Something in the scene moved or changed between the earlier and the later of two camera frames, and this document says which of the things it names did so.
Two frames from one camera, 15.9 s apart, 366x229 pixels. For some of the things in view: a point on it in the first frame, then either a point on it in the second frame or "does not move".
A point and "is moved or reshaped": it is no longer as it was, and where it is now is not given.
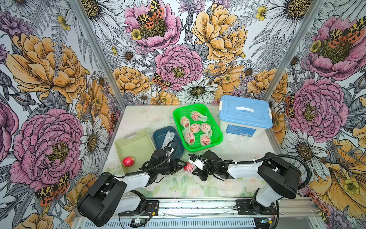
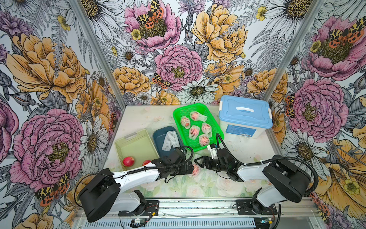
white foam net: [168, 138] is moved or reshaped
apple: [197, 116] does not move
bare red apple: [128, 161] does not move
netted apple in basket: [195, 128] does not move
